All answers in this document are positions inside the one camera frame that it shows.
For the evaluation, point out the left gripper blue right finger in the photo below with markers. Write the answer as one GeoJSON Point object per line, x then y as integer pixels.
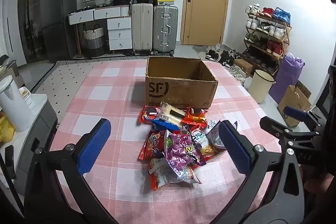
{"type": "Point", "coordinates": [238, 147]}

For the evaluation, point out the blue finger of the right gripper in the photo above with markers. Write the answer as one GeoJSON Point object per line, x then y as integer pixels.
{"type": "Point", "coordinates": [294, 113]}

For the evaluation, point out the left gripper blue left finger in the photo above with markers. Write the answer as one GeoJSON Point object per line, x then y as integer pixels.
{"type": "Point", "coordinates": [90, 145]}

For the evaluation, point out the purple white snack bag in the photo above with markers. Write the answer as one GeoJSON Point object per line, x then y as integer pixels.
{"type": "Point", "coordinates": [212, 133]}

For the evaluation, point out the red white noodle pack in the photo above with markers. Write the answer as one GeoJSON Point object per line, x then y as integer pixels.
{"type": "Point", "coordinates": [161, 174]}

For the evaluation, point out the brown paper bag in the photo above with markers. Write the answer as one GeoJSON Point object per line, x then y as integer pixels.
{"type": "Point", "coordinates": [295, 98]}

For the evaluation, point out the orange noodle snack bag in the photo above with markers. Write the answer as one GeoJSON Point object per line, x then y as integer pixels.
{"type": "Point", "coordinates": [205, 147]}

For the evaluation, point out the cream waste bin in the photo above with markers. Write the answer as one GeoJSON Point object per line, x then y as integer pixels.
{"type": "Point", "coordinates": [260, 85]}

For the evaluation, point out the purple gift bag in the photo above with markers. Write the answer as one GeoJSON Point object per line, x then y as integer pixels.
{"type": "Point", "coordinates": [288, 74]}

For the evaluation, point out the orange oreo snack pack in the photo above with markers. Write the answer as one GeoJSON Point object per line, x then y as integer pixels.
{"type": "Point", "coordinates": [195, 117]}

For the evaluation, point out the pink checkered tablecloth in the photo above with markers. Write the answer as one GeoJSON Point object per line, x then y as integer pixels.
{"type": "Point", "coordinates": [130, 176]}

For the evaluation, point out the purple candy bag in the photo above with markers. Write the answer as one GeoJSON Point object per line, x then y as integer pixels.
{"type": "Point", "coordinates": [180, 150]}

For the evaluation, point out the red chips bag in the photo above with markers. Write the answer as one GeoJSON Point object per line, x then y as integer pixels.
{"type": "Point", "coordinates": [153, 146]}

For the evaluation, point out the small cardboard box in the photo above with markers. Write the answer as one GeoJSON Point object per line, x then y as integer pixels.
{"type": "Point", "coordinates": [244, 66]}

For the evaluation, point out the red oreo snack pack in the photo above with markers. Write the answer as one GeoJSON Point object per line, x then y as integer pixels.
{"type": "Point", "coordinates": [148, 114]}

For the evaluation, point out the dotted floor mat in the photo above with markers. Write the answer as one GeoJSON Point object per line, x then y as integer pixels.
{"type": "Point", "coordinates": [65, 82]}

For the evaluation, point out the blue snack bag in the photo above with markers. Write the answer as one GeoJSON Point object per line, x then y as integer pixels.
{"type": "Point", "coordinates": [160, 125]}

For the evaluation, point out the grey side cabinet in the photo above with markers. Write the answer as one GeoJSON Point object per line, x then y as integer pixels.
{"type": "Point", "coordinates": [39, 134]}

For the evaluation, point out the SF cardboard box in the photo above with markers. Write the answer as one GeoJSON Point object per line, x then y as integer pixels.
{"type": "Point", "coordinates": [180, 82]}

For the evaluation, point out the wooden shoe rack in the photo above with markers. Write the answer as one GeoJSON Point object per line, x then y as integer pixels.
{"type": "Point", "coordinates": [267, 37]}

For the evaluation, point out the yellow plastic bag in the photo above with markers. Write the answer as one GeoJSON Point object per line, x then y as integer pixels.
{"type": "Point", "coordinates": [6, 129]}

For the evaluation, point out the white electric kettle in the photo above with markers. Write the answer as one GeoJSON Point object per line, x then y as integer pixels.
{"type": "Point", "coordinates": [14, 105]}

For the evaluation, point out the woven laundry basket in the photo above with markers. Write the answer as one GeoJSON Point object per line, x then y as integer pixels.
{"type": "Point", "coordinates": [94, 42]}

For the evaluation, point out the black glass cabinet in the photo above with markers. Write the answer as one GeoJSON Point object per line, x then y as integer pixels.
{"type": "Point", "coordinates": [30, 29]}

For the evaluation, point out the white drawer desk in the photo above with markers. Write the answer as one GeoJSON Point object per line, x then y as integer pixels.
{"type": "Point", "coordinates": [115, 20]}

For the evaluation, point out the silver suitcase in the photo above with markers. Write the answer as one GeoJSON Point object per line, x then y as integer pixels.
{"type": "Point", "coordinates": [165, 23]}

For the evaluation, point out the beige suitcase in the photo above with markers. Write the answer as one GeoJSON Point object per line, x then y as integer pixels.
{"type": "Point", "coordinates": [142, 27]}

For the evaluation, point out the dark grey refrigerator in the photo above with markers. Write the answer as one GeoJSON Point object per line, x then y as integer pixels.
{"type": "Point", "coordinates": [58, 35]}

